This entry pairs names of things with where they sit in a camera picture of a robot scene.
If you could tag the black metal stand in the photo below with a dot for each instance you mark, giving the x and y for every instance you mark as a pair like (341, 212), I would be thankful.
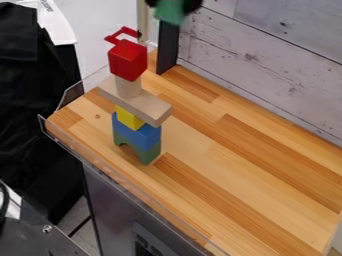
(31, 233)

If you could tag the yellow cube block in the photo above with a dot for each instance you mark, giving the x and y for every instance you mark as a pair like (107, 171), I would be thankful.
(128, 120)

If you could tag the black upright post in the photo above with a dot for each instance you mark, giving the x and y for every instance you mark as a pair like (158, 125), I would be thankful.
(168, 48)

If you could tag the red cube block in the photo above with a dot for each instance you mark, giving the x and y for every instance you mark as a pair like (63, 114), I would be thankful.
(127, 60)

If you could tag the beige flat plank block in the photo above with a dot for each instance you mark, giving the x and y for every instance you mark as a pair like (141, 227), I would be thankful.
(149, 107)

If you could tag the green triangle block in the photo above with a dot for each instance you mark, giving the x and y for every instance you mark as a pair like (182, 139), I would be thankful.
(170, 11)

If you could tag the wooden post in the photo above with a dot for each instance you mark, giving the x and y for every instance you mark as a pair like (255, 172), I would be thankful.
(143, 20)

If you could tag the green arch block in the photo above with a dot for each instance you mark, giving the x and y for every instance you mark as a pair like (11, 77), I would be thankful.
(148, 155)

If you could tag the beige cylinder block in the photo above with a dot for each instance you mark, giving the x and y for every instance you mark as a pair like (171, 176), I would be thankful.
(128, 88)

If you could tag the black fabric cover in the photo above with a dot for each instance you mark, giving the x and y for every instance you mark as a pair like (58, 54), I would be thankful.
(26, 100)

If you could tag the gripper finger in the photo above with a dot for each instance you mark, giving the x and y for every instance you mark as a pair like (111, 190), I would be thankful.
(150, 2)
(193, 5)

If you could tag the blue block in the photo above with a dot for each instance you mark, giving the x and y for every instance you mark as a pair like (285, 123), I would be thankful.
(141, 137)

